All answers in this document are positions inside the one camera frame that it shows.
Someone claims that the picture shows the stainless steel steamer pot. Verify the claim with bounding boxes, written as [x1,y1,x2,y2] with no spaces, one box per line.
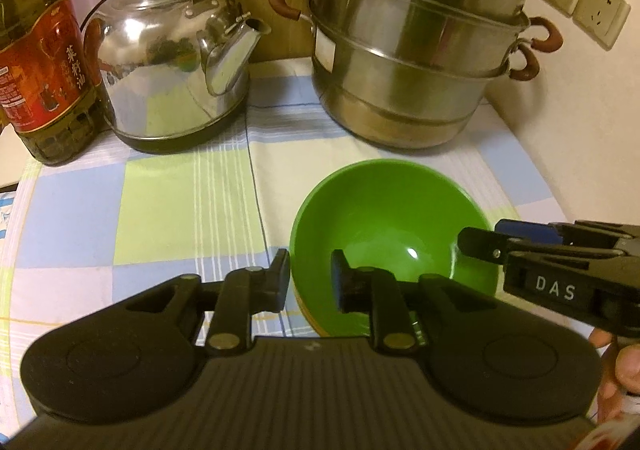
[265,0,565,151]

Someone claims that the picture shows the stainless steel kettle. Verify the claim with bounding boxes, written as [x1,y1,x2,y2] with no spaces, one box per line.
[80,0,273,154]

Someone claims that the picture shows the person's right hand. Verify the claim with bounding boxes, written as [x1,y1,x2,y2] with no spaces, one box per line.
[587,327,640,426]

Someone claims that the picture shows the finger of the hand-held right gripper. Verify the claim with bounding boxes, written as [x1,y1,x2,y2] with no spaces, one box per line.
[494,218,640,246]
[457,226,512,263]

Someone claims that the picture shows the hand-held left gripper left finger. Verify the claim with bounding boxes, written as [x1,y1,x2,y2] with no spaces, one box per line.
[125,247,293,358]

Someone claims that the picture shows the cooking oil bottle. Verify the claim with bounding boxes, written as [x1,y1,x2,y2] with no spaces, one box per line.
[0,0,108,167]

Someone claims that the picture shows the checked tablecloth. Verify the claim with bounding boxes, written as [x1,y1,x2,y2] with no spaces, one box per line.
[0,57,571,351]

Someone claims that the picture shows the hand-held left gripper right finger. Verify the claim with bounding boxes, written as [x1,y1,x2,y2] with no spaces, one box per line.
[330,250,496,356]

